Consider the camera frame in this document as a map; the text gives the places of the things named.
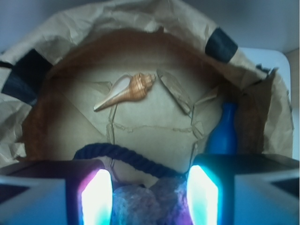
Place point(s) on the brown wood bark piece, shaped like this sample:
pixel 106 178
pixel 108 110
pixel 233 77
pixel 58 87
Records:
pixel 176 90

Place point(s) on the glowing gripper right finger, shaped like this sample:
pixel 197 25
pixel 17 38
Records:
pixel 250 189

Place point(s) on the brown paper-lined round bin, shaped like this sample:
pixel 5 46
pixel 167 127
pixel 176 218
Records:
pixel 59 71

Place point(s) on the brown rock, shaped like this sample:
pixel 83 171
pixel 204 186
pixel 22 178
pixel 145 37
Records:
pixel 164 203

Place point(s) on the blue plastic bottle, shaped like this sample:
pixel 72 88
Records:
pixel 223 138

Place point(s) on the orange conch seashell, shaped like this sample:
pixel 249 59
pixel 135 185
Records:
pixel 127 88

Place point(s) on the white tray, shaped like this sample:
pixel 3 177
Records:
pixel 268 59

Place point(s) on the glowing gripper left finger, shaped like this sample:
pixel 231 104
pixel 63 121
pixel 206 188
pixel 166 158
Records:
pixel 75 192

